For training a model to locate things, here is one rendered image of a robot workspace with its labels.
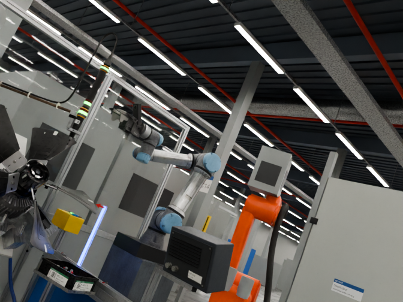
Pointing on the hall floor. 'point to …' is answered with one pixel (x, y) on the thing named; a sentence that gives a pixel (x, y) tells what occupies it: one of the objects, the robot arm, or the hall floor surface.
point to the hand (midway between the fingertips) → (114, 108)
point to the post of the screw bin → (47, 292)
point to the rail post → (31, 285)
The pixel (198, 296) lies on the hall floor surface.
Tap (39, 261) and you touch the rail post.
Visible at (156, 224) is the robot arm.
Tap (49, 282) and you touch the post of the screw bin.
